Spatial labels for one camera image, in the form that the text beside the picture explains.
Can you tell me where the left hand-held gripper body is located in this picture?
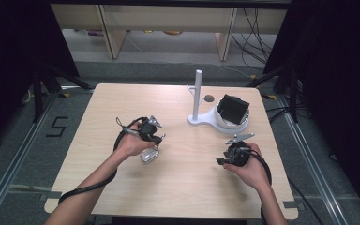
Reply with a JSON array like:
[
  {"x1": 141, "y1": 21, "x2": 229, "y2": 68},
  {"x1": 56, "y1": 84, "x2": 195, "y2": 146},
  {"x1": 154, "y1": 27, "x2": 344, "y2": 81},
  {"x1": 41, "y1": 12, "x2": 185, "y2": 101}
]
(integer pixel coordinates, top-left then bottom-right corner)
[{"x1": 138, "y1": 114, "x2": 163, "y2": 144}]

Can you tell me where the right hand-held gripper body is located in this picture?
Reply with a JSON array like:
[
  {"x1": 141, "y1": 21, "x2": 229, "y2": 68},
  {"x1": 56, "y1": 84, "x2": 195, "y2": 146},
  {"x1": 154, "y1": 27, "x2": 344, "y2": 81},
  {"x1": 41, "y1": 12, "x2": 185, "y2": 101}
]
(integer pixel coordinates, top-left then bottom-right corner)
[{"x1": 223, "y1": 132, "x2": 256, "y2": 168}]

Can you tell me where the silver car key with keyring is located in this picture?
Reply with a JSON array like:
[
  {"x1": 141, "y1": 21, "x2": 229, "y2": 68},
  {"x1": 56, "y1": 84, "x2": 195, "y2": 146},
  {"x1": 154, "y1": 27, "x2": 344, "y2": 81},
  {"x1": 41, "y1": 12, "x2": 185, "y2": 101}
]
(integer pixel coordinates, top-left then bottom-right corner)
[{"x1": 140, "y1": 133, "x2": 167, "y2": 165}]

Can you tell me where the silver bowl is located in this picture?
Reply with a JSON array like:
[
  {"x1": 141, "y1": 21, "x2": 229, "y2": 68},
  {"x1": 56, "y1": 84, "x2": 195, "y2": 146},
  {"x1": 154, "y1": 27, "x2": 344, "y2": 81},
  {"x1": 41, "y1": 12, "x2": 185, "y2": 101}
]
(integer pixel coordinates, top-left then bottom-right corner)
[{"x1": 214, "y1": 96, "x2": 250, "y2": 130}]

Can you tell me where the person's left hand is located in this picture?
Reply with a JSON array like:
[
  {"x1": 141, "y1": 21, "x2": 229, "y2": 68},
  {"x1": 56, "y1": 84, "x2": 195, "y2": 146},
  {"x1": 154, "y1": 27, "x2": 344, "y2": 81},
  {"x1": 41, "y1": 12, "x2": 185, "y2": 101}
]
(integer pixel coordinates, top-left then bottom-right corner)
[{"x1": 113, "y1": 129, "x2": 156, "y2": 159}]

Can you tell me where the person's right hand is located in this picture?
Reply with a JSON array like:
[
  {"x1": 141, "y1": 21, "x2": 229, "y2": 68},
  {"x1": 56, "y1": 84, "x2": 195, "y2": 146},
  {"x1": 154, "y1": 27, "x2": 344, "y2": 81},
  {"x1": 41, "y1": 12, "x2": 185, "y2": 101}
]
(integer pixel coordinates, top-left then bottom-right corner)
[{"x1": 222, "y1": 142, "x2": 272, "y2": 192}]

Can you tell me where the white stand with pole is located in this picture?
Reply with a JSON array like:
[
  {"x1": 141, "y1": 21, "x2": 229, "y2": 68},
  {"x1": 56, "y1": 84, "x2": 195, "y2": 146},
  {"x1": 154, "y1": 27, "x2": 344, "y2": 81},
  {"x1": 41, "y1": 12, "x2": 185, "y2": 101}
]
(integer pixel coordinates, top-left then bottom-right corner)
[{"x1": 186, "y1": 69, "x2": 251, "y2": 136}]

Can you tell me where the black metal stand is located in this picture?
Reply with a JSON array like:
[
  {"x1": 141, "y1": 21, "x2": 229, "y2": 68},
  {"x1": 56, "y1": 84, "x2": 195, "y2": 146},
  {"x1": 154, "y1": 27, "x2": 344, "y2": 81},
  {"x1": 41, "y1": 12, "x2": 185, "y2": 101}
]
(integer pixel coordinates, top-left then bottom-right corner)
[
  {"x1": 32, "y1": 62, "x2": 96, "y2": 124},
  {"x1": 246, "y1": 62, "x2": 302, "y2": 124}
]

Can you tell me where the light wooden desk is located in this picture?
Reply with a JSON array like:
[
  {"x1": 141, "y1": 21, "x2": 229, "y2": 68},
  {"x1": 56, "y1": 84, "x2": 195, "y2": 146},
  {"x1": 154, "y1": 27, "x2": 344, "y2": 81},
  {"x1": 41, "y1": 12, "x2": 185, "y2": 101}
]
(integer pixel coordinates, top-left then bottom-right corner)
[{"x1": 50, "y1": 3, "x2": 289, "y2": 62}]

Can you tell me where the grey tape strip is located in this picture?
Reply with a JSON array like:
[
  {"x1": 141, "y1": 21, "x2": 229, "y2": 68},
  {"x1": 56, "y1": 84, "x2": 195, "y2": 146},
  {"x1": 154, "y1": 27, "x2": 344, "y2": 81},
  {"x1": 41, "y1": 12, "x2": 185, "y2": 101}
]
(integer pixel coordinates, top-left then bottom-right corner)
[{"x1": 37, "y1": 189, "x2": 63, "y2": 202}]

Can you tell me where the black curtain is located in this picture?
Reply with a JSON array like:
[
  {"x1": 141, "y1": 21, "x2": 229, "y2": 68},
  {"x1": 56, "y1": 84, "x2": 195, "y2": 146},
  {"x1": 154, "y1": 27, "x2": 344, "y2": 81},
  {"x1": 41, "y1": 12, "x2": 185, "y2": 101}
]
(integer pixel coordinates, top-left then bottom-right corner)
[
  {"x1": 0, "y1": 0, "x2": 80, "y2": 151},
  {"x1": 262, "y1": 0, "x2": 360, "y2": 217}
]

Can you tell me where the aluminium floor rail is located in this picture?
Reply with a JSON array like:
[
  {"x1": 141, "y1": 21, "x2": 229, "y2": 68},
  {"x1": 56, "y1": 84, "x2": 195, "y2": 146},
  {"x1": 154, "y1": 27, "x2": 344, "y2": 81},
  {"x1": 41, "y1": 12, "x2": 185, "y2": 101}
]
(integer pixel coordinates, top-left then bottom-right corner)
[
  {"x1": 0, "y1": 92, "x2": 59, "y2": 225},
  {"x1": 276, "y1": 93, "x2": 349, "y2": 225}
]

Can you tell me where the white floor cable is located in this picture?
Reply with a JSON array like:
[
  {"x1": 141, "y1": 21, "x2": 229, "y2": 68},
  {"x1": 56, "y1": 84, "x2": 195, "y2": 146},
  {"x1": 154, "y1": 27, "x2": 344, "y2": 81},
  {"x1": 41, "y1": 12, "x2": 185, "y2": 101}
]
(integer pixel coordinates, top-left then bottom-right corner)
[{"x1": 211, "y1": 61, "x2": 255, "y2": 80}]

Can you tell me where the bundle of black cables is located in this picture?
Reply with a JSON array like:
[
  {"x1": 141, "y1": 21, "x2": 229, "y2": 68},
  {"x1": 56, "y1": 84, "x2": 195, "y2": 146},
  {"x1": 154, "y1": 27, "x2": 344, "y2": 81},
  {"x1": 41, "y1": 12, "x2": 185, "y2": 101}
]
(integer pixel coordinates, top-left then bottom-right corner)
[{"x1": 230, "y1": 7, "x2": 279, "y2": 71}]

